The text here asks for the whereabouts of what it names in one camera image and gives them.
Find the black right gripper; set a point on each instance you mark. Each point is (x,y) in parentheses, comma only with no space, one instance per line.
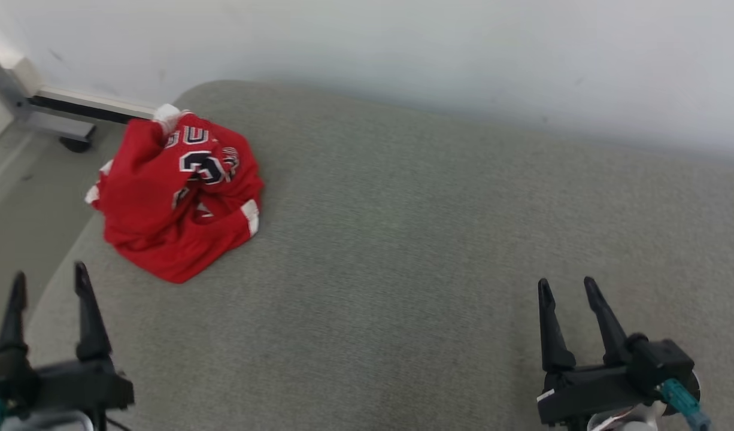
(606,386)

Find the white black base rail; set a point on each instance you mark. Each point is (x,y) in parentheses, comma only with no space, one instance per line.
(91,103)

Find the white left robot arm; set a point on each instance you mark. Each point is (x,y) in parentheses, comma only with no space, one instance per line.
(44,422)

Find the grey metal post frame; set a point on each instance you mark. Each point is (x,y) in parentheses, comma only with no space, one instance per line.
(8,90)

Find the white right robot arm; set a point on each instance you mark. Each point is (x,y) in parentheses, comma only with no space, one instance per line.
(636,425)

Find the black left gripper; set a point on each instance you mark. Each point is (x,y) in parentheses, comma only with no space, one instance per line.
(73,386)

